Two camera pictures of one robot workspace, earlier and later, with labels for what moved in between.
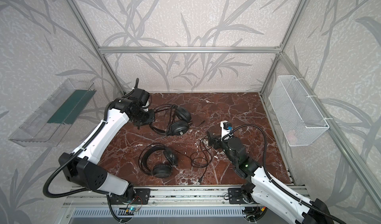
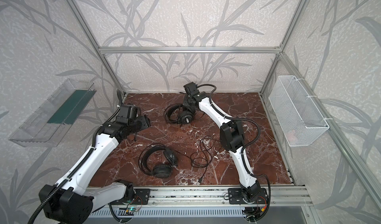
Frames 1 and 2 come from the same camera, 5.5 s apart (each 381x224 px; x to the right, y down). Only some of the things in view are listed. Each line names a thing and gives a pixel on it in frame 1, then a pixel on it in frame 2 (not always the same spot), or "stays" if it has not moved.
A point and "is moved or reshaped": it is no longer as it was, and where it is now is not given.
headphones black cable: (173, 110) to (178, 113)
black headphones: (171, 119) is moved or reshaped
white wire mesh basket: (300, 120) stays
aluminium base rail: (199, 196) stays
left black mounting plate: (136, 196) stays
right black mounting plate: (235, 196) stays
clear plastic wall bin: (46, 125) stays
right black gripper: (216, 140) to (187, 106)
